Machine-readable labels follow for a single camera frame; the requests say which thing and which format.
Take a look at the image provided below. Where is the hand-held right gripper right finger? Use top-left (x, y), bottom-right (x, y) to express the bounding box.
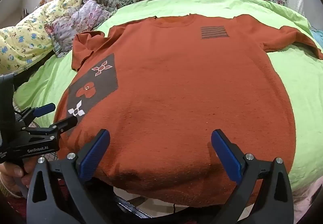
top-left (211, 129), bottom-right (294, 224)

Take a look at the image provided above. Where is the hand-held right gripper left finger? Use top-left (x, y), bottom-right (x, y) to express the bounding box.
top-left (26, 128), bottom-right (119, 224)

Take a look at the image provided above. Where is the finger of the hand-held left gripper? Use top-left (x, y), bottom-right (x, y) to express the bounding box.
top-left (24, 115), bottom-right (79, 139)
top-left (16, 103), bottom-right (56, 126)

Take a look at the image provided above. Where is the orange t-shirt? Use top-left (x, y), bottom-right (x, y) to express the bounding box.
top-left (54, 13), bottom-right (323, 208)

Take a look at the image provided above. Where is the person's left hand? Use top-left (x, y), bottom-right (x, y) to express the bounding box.
top-left (0, 157), bottom-right (38, 198)

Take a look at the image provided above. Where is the plaid cloth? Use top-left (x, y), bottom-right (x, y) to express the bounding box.
top-left (40, 148), bottom-right (59, 162)

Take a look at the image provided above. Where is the black bar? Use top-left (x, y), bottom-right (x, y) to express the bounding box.
top-left (115, 195), bottom-right (157, 218)

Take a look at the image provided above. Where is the yellow cartoon print quilt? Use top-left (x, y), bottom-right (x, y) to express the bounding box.
top-left (0, 0), bottom-right (89, 75)

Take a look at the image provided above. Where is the pale pink cloth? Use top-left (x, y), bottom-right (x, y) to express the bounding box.
top-left (290, 179), bottom-right (321, 224)

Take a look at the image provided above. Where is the pale purple floral blanket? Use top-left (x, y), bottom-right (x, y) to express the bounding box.
top-left (44, 0), bottom-right (119, 58)

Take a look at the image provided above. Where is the green bedsheet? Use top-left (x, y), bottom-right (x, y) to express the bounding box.
top-left (13, 0), bottom-right (323, 189)

